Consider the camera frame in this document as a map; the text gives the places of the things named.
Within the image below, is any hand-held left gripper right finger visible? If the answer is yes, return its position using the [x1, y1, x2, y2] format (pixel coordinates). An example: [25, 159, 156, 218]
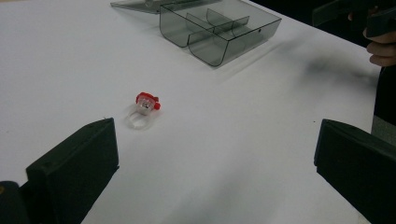
[313, 119, 396, 224]

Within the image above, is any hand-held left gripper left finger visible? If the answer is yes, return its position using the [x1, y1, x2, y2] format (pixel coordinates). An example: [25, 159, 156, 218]
[20, 117, 120, 224]

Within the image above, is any red and clear toy ring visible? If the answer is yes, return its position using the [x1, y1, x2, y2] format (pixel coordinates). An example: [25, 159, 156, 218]
[124, 91, 162, 131]

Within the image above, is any grey transparent compartment box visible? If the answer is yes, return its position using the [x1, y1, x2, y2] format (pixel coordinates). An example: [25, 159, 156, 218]
[159, 0, 283, 68]

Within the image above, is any grey transparent box lid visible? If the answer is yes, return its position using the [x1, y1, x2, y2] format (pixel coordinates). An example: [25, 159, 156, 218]
[109, 0, 219, 15]

